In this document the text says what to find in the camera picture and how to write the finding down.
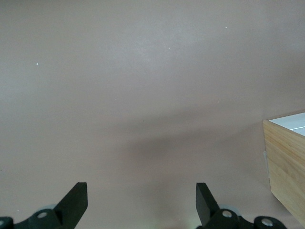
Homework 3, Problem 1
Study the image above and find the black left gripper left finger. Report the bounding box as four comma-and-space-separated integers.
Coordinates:
0, 182, 88, 229

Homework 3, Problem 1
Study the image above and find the brown table cover mat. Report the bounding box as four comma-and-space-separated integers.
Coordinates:
0, 0, 305, 229

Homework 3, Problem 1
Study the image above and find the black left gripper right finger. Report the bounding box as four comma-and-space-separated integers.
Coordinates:
196, 182, 286, 229

